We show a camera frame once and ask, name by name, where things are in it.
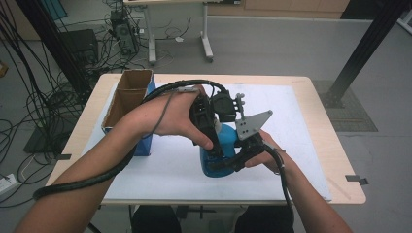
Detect tangle of black floor cables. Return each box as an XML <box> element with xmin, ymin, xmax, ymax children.
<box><xmin>0</xmin><ymin>0</ymin><xmax>195</xmax><ymax>208</ymax></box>

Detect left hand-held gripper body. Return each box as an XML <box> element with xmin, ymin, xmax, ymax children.
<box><xmin>189</xmin><ymin>90</ymin><xmax>238</xmax><ymax>139</ymax></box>

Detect black equipment box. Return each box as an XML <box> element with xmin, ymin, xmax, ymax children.
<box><xmin>60</xmin><ymin>28</ymin><xmax>100</xmax><ymax>66</ymax></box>

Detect black metal frame post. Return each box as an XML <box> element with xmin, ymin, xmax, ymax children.
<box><xmin>14</xmin><ymin>0</ymin><xmax>93</xmax><ymax>98</ymax></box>
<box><xmin>319</xmin><ymin>0</ymin><xmax>412</xmax><ymax>109</ymax></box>

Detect white desk frame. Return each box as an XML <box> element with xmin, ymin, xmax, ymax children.
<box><xmin>122</xmin><ymin>0</ymin><xmax>216</xmax><ymax>66</ymax></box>

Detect black computer tower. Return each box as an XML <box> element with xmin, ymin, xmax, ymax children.
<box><xmin>109</xmin><ymin>9</ymin><xmax>141</xmax><ymax>56</ymax></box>

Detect person's legs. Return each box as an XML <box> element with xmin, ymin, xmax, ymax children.
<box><xmin>130</xmin><ymin>204</ymin><xmax>295</xmax><ymax>233</ymax></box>

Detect person's right hand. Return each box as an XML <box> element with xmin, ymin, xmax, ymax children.
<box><xmin>244</xmin><ymin>129</ymin><xmax>288</xmax><ymax>175</ymax></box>

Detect white table mat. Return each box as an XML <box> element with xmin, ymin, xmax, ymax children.
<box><xmin>81</xmin><ymin>82</ymin><xmax>332</xmax><ymax>202</ymax></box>

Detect blue plastic bottle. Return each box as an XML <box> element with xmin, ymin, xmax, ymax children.
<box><xmin>199</xmin><ymin>122</ymin><xmax>242</xmax><ymax>179</ymax></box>

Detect dark floor mat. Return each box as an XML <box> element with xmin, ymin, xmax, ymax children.
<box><xmin>311</xmin><ymin>80</ymin><xmax>379</xmax><ymax>133</ymax></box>

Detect white power strip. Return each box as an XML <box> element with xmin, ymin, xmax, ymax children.
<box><xmin>0</xmin><ymin>173</ymin><xmax>17</xmax><ymax>196</ymax></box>

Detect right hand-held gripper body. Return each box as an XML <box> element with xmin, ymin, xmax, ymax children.
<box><xmin>235</xmin><ymin>92</ymin><xmax>274</xmax><ymax>161</ymax></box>

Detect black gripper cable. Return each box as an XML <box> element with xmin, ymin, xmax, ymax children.
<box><xmin>262</xmin><ymin>144</ymin><xmax>296</xmax><ymax>224</ymax></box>

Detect person's left hand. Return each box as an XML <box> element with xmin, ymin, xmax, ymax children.
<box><xmin>142</xmin><ymin>84</ymin><xmax>215</xmax><ymax>151</ymax></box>

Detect blue cardboard box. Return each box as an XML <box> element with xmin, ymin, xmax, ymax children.
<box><xmin>101</xmin><ymin>68</ymin><xmax>157</xmax><ymax>157</ymax></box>

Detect thin grey cable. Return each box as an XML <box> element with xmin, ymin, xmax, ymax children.
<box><xmin>151</xmin><ymin>85</ymin><xmax>200</xmax><ymax>135</ymax></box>

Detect light wooden table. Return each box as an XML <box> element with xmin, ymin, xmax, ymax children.
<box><xmin>46</xmin><ymin>73</ymin><xmax>367</xmax><ymax>206</ymax></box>

